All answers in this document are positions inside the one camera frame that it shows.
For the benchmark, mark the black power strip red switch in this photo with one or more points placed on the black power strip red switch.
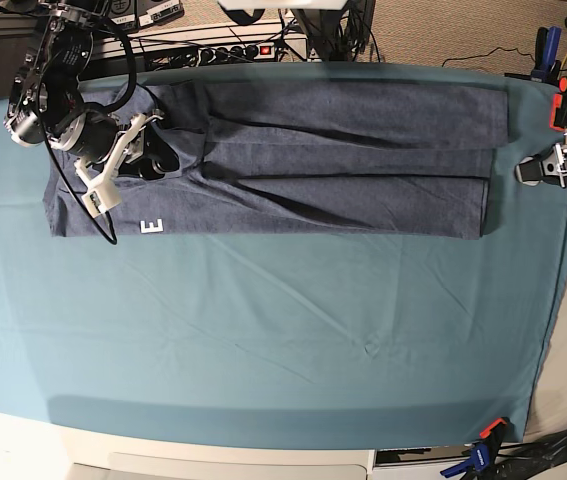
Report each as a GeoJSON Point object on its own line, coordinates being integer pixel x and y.
{"type": "Point", "coordinates": [192, 56]}

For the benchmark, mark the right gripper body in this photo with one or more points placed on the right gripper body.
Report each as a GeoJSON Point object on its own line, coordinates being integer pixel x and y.
{"type": "Point", "coordinates": [96, 139]}

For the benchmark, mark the teal table cloth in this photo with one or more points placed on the teal table cloth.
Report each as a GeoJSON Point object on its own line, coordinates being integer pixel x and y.
{"type": "Point", "coordinates": [286, 341]}

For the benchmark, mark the blue orange clamp bottom right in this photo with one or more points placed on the blue orange clamp bottom right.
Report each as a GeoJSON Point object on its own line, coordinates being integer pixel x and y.
{"type": "Point", "coordinates": [482, 454]}

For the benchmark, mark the blue-grey T-shirt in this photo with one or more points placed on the blue-grey T-shirt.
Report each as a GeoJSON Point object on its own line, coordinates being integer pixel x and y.
{"type": "Point", "coordinates": [319, 156]}

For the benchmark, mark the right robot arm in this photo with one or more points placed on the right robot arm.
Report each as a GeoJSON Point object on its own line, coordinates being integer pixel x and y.
{"type": "Point", "coordinates": [46, 106]}

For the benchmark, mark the orange black clamp top right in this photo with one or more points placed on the orange black clamp top right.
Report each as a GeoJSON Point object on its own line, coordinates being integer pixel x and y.
{"type": "Point", "coordinates": [558, 112]}

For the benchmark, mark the black plastic bag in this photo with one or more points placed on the black plastic bag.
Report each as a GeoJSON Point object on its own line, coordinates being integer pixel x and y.
{"type": "Point", "coordinates": [532, 459]}

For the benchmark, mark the blue clamp top right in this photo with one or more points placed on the blue clamp top right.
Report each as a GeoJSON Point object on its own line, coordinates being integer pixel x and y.
{"type": "Point", "coordinates": [546, 65]}

